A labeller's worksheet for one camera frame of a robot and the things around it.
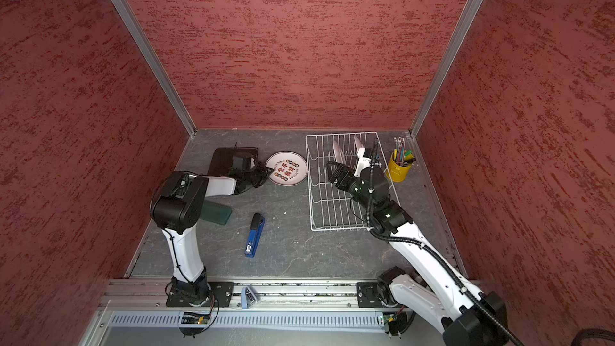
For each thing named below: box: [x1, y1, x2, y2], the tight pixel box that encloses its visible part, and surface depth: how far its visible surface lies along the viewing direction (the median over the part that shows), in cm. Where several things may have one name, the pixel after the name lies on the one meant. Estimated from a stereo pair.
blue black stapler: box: [244, 212, 266, 258], surface depth 86 cm
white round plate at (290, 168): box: [265, 150, 309, 187], surface depth 108 cm
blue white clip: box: [241, 285, 261, 310], surface depth 74 cm
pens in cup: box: [393, 136, 418, 165], surface depth 99 cm
